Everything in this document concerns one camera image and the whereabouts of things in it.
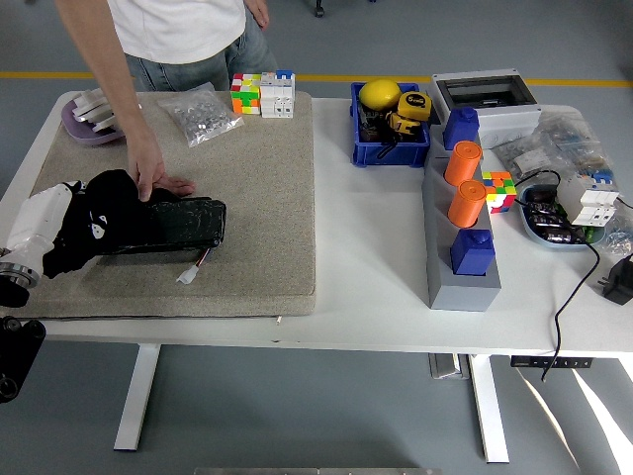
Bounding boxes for person's left hand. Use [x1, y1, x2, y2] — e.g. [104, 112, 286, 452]
[244, 0, 271, 30]

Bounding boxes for white table leg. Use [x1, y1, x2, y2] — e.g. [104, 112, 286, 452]
[113, 343, 162, 452]
[469, 353, 510, 465]

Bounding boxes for grey box under table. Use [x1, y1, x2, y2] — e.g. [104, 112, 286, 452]
[428, 353, 471, 381]

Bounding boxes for black electronic parts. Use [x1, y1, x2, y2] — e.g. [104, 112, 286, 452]
[523, 190, 589, 243]

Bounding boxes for person's right hand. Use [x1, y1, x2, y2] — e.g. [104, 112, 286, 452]
[126, 129, 197, 203]

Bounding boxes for yellow and black tool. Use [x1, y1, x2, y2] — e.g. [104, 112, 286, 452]
[385, 111, 421, 138]

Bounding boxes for small colourful puzzle cube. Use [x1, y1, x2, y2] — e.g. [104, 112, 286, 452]
[482, 170, 519, 216]

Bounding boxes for red white wire with connector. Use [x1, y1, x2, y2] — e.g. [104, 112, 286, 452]
[176, 246, 214, 285]

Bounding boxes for white circuit breaker block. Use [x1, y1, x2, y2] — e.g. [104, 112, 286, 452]
[260, 68, 297, 119]

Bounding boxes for grey electrical enclosure box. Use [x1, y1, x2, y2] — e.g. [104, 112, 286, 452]
[427, 68, 544, 147]

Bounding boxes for black table control panel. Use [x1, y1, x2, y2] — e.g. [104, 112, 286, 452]
[510, 355, 594, 369]

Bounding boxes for blue block with knob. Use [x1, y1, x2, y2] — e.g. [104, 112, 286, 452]
[449, 229, 497, 277]
[443, 106, 481, 151]

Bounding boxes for orange cylinder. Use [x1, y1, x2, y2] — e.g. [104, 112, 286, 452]
[444, 141, 484, 187]
[448, 179, 489, 229]

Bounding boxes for grey-brown table mat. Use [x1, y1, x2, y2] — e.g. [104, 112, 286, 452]
[22, 89, 317, 321]

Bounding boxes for yellow rounded object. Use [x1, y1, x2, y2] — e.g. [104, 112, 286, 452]
[358, 78, 403, 111]

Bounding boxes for grey block holder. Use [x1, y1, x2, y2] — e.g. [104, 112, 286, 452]
[422, 123, 503, 313]

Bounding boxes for clear bag of metal nuts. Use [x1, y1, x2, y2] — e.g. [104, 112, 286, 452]
[156, 83, 246, 148]

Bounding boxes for large colourful puzzle cube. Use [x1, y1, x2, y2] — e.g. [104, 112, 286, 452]
[229, 72, 263, 116]

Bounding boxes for black rag with white print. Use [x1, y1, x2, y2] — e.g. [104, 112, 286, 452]
[42, 169, 154, 279]

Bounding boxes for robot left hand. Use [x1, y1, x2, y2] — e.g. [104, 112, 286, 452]
[5, 180, 90, 277]

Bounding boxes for black power adapter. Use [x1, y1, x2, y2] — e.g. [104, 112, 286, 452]
[597, 252, 633, 307]

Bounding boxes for light blue dish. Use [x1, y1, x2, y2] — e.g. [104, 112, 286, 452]
[516, 184, 612, 252]

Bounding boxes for blue plastic bin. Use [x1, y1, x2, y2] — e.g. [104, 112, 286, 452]
[350, 81, 432, 168]

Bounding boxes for yellow tape measure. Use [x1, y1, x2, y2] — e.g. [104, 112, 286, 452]
[398, 90, 433, 123]

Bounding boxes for clear bag of wire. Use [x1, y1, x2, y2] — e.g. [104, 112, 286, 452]
[603, 197, 633, 256]

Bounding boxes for black cord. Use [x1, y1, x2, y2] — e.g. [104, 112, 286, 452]
[513, 169, 633, 383]

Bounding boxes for white breaker with blue clips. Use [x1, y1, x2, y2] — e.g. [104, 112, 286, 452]
[557, 170, 620, 229]

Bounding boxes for person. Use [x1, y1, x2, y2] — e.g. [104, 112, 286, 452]
[53, 0, 278, 203]

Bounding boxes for purple shallow dish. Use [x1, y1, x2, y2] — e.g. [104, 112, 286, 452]
[60, 96, 128, 147]

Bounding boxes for stack of white plastic pieces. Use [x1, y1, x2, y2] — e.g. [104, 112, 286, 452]
[71, 88, 116, 124]

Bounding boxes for clear bags of small parts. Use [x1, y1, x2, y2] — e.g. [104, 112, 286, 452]
[492, 109, 617, 187]

